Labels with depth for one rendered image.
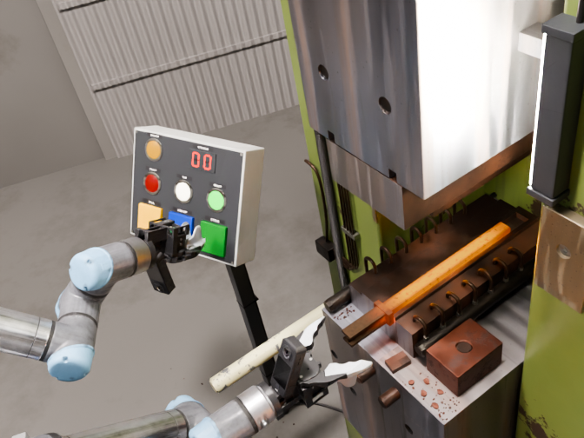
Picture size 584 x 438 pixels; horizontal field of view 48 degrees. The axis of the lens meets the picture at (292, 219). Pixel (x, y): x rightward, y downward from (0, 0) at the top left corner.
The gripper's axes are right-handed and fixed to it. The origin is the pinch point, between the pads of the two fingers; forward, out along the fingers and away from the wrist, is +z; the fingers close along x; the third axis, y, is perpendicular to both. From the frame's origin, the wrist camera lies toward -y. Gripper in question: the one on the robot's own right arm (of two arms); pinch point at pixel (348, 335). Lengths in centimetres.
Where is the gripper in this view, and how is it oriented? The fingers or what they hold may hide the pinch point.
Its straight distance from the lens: 130.2
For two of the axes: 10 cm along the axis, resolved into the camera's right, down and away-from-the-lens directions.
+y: 1.7, 7.4, 6.5
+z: 8.1, -4.8, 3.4
